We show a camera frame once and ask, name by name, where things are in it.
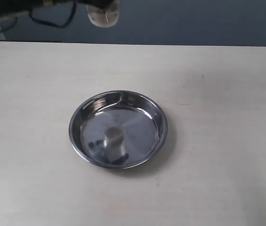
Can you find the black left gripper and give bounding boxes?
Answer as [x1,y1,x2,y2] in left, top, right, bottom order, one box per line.
[77,0,113,9]

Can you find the clear plastic shaker bottle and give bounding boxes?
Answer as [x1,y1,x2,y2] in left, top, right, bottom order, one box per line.
[86,0,121,28]

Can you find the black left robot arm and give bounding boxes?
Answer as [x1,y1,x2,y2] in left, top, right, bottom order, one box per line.
[0,0,113,18]

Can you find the round stainless steel plate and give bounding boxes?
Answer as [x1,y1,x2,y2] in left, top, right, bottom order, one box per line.
[68,90,168,170]

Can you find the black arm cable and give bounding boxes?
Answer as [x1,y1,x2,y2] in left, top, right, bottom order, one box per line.
[0,4,79,37]

